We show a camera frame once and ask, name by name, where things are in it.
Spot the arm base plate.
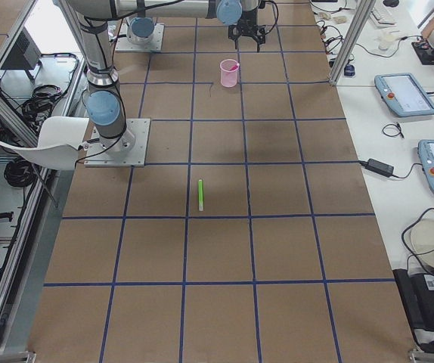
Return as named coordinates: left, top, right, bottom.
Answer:
left=83, top=118, right=150, bottom=167
left=116, top=23, right=164, bottom=53

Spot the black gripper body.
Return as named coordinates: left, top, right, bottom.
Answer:
left=228, top=9, right=266, bottom=42

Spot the black power adapter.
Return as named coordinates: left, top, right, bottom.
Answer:
left=358, top=158, right=394, bottom=178

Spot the small black cable loop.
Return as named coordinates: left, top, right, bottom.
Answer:
left=382, top=122, right=405, bottom=139

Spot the aluminium frame post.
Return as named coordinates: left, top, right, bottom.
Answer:
left=329, top=0, right=376, bottom=85

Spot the pink mesh cup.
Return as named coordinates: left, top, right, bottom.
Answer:
left=219, top=59, right=239, bottom=88

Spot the blue teach pendant far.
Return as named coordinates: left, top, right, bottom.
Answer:
left=374, top=73, right=434, bottom=117

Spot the green pen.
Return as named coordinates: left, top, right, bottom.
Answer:
left=197, top=178, right=204, bottom=212

